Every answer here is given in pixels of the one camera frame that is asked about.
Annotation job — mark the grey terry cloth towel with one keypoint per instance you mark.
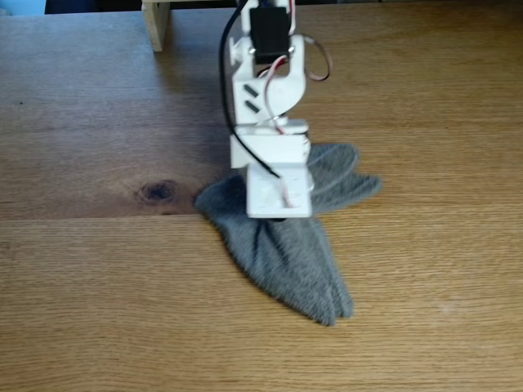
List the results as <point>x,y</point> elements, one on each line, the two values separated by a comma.
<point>286,261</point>

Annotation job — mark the light blue background object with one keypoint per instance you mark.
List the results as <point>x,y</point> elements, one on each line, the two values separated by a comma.
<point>20,6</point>

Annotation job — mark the pale wooden stand frame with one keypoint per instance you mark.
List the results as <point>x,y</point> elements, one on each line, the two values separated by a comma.
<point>155,28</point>

